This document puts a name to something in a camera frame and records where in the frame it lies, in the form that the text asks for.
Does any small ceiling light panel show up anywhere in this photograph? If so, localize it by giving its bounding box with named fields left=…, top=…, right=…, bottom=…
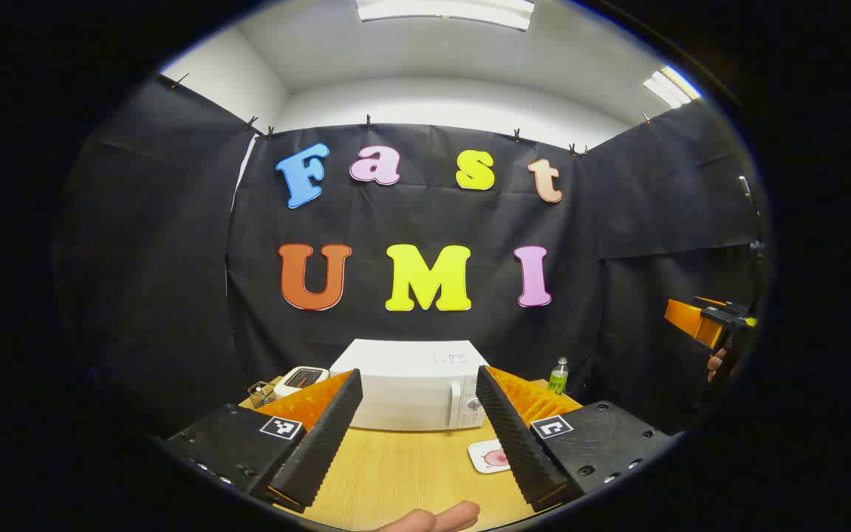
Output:
left=643, top=66, right=702, bottom=109

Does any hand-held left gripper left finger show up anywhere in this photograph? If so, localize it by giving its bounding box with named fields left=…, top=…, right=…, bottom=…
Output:
left=160, top=368, right=364, bottom=514

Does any white square food plate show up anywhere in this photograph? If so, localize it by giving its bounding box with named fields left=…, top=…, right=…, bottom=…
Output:
left=468, top=439, right=513, bottom=475

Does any small white toaster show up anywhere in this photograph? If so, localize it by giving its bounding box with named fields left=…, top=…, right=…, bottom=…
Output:
left=274, top=366, right=330, bottom=400

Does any white microwave oven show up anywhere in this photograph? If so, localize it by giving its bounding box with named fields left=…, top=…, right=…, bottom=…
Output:
left=329, top=339, right=491, bottom=432

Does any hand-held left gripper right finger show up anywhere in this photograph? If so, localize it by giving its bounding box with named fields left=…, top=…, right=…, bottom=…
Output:
left=475, top=364, right=681, bottom=513

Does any long ceiling light panel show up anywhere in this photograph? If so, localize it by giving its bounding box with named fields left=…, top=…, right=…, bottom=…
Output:
left=355, top=0, right=536, bottom=32

